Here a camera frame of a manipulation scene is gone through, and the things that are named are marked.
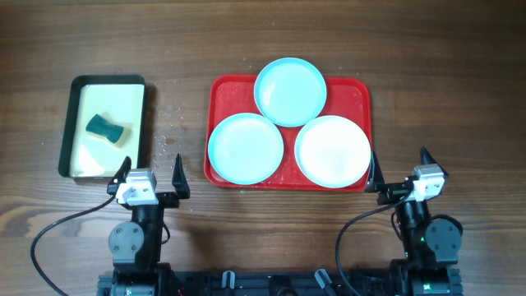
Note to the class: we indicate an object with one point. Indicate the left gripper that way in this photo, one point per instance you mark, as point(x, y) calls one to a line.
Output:
point(169, 200)

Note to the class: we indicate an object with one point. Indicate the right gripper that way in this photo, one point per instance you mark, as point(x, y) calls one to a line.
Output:
point(376, 184)

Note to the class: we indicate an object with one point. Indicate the white plate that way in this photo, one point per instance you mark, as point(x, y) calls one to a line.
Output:
point(332, 151)

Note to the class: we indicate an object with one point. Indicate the green scrubbing sponge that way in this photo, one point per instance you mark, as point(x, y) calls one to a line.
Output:
point(102, 127)

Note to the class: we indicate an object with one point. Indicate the light blue plate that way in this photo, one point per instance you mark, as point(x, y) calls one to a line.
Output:
point(245, 148)
point(290, 92)

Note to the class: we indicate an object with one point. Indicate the light blue plate top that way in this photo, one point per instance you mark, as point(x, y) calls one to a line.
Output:
point(290, 92)

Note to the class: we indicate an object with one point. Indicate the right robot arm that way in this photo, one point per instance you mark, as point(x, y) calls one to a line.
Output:
point(431, 242)

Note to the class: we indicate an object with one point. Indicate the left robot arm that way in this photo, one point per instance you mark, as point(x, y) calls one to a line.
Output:
point(136, 245)

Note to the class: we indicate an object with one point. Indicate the dark green soapy water tray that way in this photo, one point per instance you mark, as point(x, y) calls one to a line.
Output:
point(120, 99)

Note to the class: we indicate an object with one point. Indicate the red plastic tray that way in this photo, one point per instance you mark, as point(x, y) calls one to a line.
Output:
point(234, 93)

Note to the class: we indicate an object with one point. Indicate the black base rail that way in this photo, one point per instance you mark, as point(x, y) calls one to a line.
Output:
point(321, 282)

